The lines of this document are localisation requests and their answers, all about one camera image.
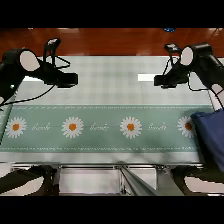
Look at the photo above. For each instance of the blue T-shirt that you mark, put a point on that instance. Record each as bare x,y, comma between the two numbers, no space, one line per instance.
211,136

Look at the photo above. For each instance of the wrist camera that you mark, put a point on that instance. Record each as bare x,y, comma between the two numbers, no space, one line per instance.
172,47
52,43

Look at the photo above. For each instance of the silver frame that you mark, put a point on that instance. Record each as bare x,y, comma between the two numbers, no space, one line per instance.
136,183

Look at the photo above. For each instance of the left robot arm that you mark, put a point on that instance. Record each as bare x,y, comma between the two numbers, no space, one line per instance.
13,66

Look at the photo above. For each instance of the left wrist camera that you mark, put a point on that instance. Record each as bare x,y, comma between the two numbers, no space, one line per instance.
52,43

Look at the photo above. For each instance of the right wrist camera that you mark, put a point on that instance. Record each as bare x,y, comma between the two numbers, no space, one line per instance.
172,47

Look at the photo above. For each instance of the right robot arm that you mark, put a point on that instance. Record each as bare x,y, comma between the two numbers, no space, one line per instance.
204,56

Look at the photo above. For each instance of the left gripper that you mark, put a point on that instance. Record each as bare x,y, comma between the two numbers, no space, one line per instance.
65,80

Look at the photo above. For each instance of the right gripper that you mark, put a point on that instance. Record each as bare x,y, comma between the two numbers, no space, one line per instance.
171,79

